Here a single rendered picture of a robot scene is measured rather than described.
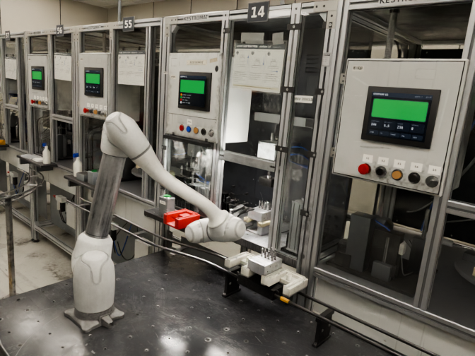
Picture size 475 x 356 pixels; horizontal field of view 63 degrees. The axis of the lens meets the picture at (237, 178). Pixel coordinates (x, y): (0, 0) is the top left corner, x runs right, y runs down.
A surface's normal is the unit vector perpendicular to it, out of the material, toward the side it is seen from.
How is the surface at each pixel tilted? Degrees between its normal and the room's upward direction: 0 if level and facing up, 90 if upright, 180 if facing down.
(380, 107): 90
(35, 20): 90
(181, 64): 90
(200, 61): 90
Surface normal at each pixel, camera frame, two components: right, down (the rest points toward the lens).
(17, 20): 0.74, 0.20
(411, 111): -0.66, 0.11
